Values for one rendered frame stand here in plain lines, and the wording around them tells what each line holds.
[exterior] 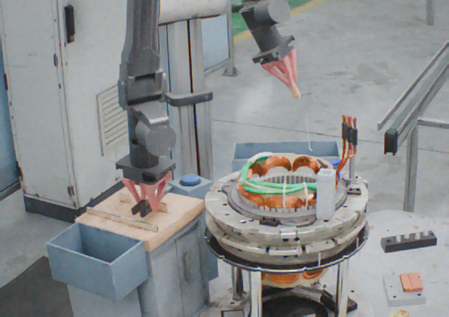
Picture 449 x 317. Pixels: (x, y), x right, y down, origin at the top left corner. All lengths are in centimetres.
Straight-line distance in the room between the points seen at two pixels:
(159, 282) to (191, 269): 12
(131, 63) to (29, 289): 215
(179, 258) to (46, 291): 183
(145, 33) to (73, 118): 237
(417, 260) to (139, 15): 97
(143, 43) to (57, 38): 224
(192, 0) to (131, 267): 66
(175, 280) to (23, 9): 233
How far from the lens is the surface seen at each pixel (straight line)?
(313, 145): 184
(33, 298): 329
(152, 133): 132
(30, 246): 375
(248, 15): 166
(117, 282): 138
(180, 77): 183
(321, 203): 138
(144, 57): 133
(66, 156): 373
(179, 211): 152
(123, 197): 157
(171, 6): 174
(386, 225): 205
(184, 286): 158
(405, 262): 188
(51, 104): 368
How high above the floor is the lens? 173
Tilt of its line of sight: 22 degrees down
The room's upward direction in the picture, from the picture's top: 3 degrees counter-clockwise
